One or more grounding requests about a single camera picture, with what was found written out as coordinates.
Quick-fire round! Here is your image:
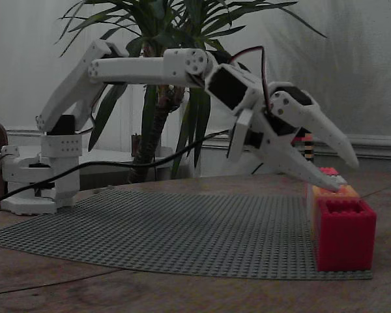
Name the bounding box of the striped Lego brick tower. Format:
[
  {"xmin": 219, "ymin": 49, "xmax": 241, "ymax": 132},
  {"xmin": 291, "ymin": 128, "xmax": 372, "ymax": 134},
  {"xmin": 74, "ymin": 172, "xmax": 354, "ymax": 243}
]
[{"xmin": 291, "ymin": 132, "xmax": 314, "ymax": 162}]

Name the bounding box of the red lego box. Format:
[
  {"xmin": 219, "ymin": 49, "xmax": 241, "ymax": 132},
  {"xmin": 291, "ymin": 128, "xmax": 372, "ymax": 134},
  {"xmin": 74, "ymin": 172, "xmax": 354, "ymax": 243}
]
[
  {"xmin": 315, "ymin": 198, "xmax": 377, "ymax": 273},
  {"xmin": 317, "ymin": 166, "xmax": 340, "ymax": 177}
]

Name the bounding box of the orange lego box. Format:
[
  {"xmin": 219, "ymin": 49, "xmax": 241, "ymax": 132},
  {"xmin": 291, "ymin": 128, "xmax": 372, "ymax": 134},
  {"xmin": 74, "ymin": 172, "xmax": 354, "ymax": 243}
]
[{"xmin": 308, "ymin": 184, "xmax": 360, "ymax": 244}]

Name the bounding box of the dark rectangular block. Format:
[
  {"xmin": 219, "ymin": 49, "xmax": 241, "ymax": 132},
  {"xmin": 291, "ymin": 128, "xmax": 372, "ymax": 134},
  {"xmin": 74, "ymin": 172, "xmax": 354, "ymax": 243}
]
[{"xmin": 131, "ymin": 133, "xmax": 141, "ymax": 158}]

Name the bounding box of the grey Lego baseplate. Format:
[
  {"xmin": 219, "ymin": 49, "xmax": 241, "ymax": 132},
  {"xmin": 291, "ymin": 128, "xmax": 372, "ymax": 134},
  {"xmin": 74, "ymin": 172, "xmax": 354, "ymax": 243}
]
[{"xmin": 0, "ymin": 190, "xmax": 374, "ymax": 280}]

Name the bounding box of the green palm house plant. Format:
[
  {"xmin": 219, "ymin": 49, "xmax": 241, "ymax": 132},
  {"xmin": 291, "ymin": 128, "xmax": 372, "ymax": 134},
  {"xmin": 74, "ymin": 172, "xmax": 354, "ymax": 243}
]
[{"xmin": 54, "ymin": 0, "xmax": 328, "ymax": 182}]

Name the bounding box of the red servo wire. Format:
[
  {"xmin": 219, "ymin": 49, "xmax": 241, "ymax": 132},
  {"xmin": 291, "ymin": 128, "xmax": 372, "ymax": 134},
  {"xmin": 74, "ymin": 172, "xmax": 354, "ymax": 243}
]
[{"xmin": 229, "ymin": 46, "xmax": 275, "ymax": 113}]

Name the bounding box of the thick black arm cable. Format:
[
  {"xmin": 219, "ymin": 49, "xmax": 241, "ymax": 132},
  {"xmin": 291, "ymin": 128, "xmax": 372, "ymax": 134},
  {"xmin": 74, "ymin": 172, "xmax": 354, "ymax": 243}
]
[{"xmin": 0, "ymin": 129, "xmax": 231, "ymax": 209}]

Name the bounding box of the thin dark cable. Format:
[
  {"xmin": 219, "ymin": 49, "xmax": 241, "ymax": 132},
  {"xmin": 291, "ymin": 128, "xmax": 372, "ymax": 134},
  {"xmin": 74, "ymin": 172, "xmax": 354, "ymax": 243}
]
[{"xmin": 0, "ymin": 267, "xmax": 126, "ymax": 297}]

